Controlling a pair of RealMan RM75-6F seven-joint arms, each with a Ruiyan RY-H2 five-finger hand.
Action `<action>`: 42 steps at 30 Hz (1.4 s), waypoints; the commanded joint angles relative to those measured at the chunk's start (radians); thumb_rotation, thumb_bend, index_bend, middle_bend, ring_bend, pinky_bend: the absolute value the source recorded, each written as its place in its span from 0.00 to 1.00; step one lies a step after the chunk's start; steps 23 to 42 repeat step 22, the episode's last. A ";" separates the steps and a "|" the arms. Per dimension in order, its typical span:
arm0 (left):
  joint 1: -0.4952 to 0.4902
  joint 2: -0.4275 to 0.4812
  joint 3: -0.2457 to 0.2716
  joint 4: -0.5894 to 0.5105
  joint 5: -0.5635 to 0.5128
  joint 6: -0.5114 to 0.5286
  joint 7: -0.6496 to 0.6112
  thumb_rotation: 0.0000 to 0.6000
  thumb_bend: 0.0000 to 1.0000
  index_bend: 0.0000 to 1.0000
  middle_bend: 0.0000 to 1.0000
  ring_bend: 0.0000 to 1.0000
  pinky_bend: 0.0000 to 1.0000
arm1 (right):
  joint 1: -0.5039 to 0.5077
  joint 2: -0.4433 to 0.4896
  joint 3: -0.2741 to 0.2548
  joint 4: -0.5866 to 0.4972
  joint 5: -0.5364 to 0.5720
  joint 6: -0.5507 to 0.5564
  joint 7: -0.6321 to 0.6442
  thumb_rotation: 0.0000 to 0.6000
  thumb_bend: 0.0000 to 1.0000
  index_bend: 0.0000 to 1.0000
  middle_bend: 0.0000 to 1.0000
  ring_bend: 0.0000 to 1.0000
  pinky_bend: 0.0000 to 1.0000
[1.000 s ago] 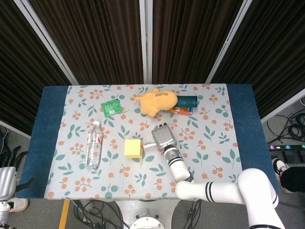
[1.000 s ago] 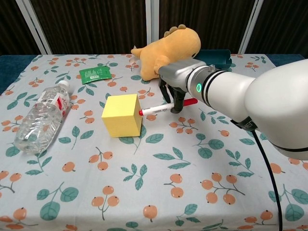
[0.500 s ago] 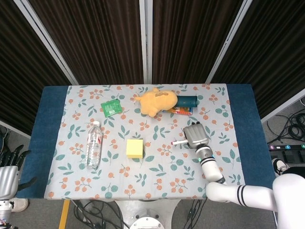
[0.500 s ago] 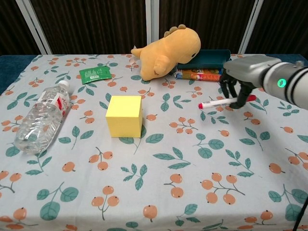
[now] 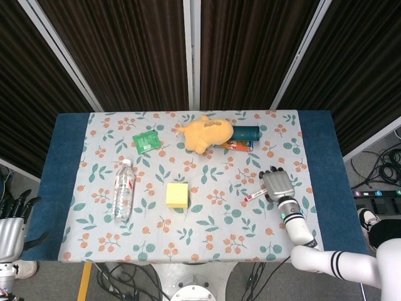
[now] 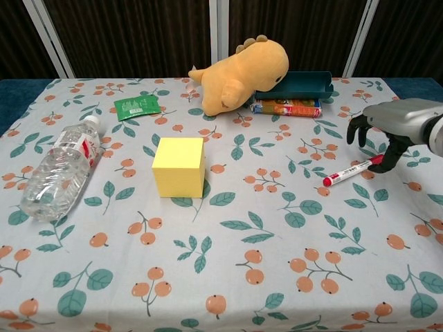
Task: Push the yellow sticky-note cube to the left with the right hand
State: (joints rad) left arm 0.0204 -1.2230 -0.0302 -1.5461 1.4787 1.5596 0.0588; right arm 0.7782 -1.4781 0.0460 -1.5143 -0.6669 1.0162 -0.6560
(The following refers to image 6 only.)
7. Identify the yellow dinosaur plush toy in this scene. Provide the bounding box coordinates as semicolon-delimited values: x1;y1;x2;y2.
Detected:
188;35;290;117

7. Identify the yellow cube block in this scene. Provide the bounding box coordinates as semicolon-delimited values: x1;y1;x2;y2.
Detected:
152;136;205;199

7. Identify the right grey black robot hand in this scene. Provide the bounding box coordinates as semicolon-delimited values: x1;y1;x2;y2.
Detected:
346;98;443;175

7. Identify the white marker pen red cap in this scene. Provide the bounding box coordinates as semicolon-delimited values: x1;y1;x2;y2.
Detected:
323;154;386;188

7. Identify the orange snack packet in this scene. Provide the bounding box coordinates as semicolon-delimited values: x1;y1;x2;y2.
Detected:
251;98;324;118

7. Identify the green tea sachet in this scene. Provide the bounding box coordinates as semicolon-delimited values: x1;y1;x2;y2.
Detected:
114;95;161;122

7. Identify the dark teal plastic tray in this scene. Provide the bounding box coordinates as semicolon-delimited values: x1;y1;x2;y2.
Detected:
255;71;334;102

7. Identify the fruit and leaf print tablecloth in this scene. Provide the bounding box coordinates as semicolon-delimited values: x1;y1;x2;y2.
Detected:
0;77;443;332

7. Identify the clear plastic water bottle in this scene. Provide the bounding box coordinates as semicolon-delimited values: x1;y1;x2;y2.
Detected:
19;115;102;222

